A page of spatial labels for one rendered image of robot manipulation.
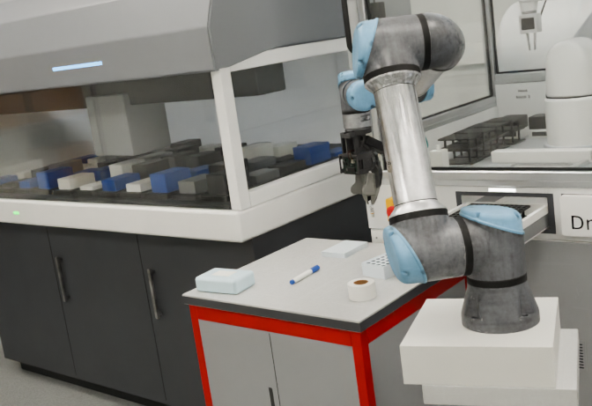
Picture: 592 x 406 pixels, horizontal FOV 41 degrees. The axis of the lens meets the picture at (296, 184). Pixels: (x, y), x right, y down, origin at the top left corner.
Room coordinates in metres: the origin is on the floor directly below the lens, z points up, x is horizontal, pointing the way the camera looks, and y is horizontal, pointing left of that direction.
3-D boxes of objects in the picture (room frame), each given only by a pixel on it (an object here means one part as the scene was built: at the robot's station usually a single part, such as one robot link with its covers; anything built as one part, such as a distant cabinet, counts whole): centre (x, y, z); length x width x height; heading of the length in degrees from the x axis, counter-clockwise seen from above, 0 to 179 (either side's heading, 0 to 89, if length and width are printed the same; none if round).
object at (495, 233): (1.50, -0.36, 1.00); 0.13 x 0.12 x 0.14; 95
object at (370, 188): (2.11, -0.19, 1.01); 0.06 x 0.03 x 0.09; 129
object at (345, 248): (2.40, -0.12, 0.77); 0.13 x 0.09 x 0.02; 140
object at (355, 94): (2.02, -0.21, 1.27); 0.11 x 0.11 x 0.08; 5
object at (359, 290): (1.96, -0.13, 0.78); 0.07 x 0.07 x 0.04
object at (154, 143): (3.55, 0.51, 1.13); 1.78 x 1.14 x 0.45; 49
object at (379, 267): (2.14, -0.22, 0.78); 0.12 x 0.08 x 0.04; 129
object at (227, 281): (2.19, 0.24, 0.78); 0.15 x 0.10 x 0.04; 54
